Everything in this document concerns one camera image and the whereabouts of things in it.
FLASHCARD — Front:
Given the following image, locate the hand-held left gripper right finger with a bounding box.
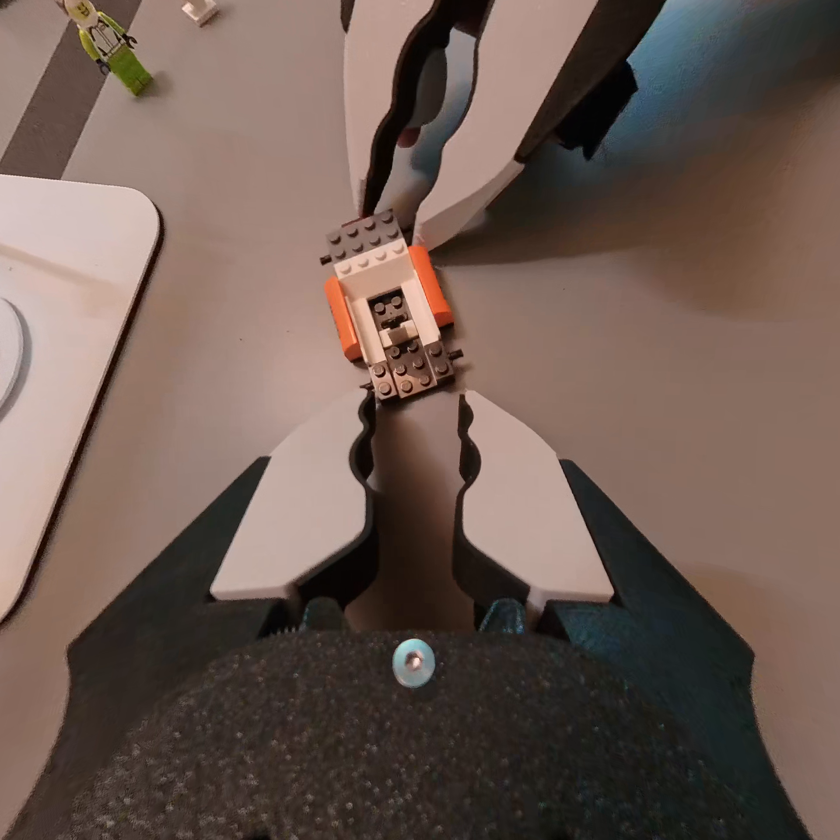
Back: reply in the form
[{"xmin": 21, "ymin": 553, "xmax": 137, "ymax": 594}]
[{"xmin": 453, "ymin": 390, "xmax": 615, "ymax": 605}]

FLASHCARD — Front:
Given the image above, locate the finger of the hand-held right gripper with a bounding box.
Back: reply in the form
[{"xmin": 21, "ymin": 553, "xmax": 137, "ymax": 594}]
[
  {"xmin": 344, "ymin": 0, "xmax": 454, "ymax": 217},
  {"xmin": 414, "ymin": 0, "xmax": 605, "ymax": 250}
]

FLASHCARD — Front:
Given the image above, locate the green minifigure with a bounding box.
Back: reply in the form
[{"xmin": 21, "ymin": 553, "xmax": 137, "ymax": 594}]
[{"xmin": 59, "ymin": 0, "xmax": 154, "ymax": 99}]

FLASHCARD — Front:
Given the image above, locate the white book stand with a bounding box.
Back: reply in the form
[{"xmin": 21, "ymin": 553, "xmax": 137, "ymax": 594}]
[{"xmin": 0, "ymin": 175, "xmax": 162, "ymax": 624}]

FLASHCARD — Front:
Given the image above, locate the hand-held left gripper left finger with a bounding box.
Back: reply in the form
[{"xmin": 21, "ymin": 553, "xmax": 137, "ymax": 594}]
[{"xmin": 210, "ymin": 390, "xmax": 382, "ymax": 605}]

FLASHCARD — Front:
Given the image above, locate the orange white lego car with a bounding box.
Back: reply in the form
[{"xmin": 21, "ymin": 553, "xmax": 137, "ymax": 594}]
[{"xmin": 322, "ymin": 208, "xmax": 471, "ymax": 401}]

